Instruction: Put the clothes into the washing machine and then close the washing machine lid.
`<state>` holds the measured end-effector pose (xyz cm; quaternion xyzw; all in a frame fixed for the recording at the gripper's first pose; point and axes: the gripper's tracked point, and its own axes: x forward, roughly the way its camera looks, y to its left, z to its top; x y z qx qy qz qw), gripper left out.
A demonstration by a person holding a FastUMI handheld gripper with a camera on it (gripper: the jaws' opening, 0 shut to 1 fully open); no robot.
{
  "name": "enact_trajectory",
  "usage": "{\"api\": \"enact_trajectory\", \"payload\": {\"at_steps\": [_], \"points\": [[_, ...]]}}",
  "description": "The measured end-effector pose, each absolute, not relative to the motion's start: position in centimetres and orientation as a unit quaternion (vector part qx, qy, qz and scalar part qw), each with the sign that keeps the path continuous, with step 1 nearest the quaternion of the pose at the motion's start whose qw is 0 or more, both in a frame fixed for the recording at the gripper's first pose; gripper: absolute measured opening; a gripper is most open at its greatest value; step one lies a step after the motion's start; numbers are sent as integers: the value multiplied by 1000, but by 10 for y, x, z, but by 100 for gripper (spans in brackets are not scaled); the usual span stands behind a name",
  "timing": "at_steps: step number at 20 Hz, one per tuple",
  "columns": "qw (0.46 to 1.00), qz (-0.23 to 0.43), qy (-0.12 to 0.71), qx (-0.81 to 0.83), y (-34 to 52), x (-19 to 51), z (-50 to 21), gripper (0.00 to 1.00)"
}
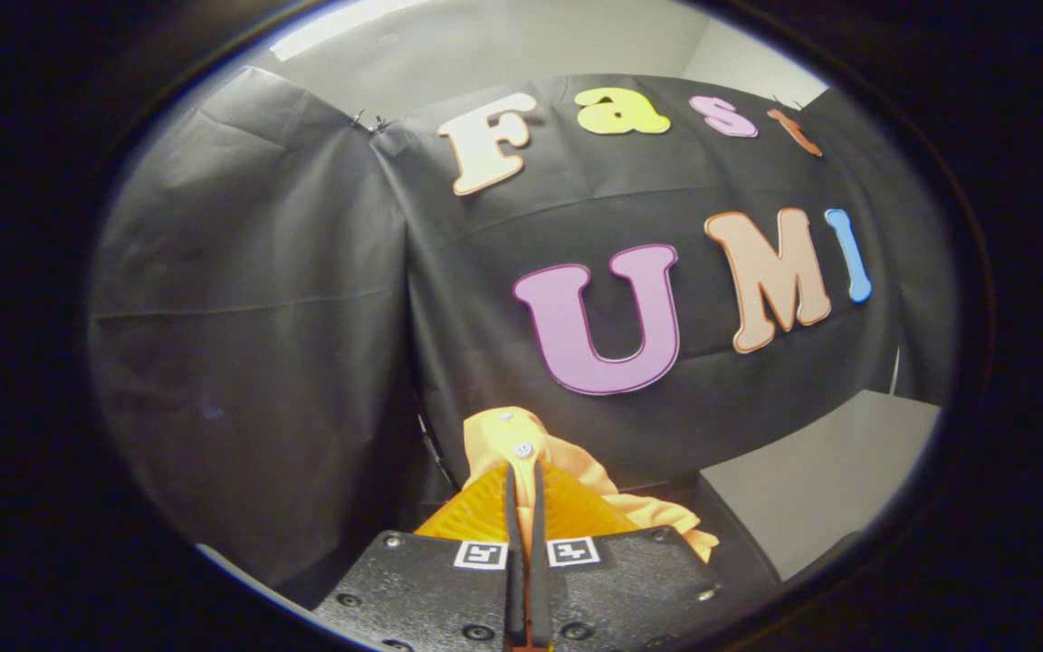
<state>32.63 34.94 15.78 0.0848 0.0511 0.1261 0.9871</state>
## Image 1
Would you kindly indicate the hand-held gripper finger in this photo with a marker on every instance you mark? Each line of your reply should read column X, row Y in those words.
column 515, row 561
column 538, row 561

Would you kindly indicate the orange shirt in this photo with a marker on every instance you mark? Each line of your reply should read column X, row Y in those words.
column 503, row 444

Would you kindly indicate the black backdrop cloth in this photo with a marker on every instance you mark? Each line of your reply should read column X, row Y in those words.
column 259, row 362

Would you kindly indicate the white cabinet with grey top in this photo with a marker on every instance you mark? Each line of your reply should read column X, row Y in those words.
column 820, row 489

